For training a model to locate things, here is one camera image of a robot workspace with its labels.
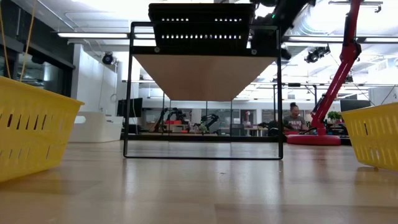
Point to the black plastic basket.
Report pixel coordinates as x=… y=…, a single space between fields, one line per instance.
x=202 y=29
x=202 y=11

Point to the yellow plastic basket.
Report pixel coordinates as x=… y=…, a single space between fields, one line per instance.
x=31 y=130
x=373 y=137

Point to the black background robot arm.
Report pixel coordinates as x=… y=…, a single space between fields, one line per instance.
x=210 y=119
x=172 y=116

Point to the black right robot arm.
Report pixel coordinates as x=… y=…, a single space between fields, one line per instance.
x=292 y=9

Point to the black ceiling-hung device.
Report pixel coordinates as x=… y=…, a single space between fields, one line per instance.
x=317 y=54

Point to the ceiling light strip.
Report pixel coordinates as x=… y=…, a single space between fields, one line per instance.
x=342 y=40
x=93 y=35

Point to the person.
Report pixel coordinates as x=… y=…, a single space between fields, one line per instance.
x=294 y=119

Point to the red desk lamp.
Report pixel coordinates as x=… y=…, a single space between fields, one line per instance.
x=349 y=53

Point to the green potted plant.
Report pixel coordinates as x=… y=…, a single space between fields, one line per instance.
x=334 y=115

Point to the black computer monitor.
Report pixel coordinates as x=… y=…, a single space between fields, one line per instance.
x=130 y=107
x=354 y=105

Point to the black round ceiling fixture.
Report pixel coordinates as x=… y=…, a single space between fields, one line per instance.
x=107 y=58

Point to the wooden shelf with black frame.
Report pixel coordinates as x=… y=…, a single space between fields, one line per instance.
x=202 y=77

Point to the black metal rig frame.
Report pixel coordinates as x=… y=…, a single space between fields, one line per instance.
x=202 y=137

